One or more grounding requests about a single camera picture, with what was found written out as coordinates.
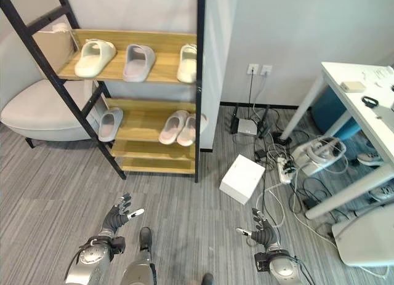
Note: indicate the grey upholstered chair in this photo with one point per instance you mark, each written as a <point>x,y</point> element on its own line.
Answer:
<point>40,112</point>

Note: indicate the pale green slipper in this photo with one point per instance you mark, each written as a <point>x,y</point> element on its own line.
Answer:
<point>94,58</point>
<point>187,63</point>

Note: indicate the black wooden shoe rack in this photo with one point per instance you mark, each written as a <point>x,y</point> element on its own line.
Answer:
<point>147,66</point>

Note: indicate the white table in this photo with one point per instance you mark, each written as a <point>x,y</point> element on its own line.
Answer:
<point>354,118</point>

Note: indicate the white cardboard box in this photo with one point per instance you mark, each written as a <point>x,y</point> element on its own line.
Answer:
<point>243,178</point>

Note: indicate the white VR headset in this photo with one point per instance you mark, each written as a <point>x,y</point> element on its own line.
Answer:
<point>320,152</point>

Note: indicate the lavender grey slipper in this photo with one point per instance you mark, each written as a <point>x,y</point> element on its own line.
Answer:
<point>109,125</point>
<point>138,63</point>

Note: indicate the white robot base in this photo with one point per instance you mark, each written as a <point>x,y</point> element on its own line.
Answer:
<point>366,235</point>

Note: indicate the white cloth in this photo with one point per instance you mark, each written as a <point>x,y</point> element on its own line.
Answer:
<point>60,27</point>

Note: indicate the person's shoe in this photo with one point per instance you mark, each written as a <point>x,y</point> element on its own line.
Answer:
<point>381,192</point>
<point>371,158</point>

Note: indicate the black power adapter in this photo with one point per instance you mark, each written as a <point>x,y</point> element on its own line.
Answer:
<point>262,154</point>

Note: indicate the white wall socket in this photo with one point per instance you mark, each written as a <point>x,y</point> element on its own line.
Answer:
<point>253,69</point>
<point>266,70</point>

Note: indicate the small beige box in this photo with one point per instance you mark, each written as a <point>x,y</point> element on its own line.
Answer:
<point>352,86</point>

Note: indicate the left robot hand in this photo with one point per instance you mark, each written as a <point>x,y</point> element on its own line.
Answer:
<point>116,218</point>

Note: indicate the silver router box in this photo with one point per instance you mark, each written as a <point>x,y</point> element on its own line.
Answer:
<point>247,126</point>

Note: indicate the pink slipper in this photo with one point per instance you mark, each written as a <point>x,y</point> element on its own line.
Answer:
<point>188,131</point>
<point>172,127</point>

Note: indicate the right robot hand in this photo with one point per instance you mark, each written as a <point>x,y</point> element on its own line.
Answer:
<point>263,231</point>

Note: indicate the blue bin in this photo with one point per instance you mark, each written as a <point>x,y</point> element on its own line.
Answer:
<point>334,112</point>

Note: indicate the white power strip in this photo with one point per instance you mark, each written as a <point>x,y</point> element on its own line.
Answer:
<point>284,171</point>

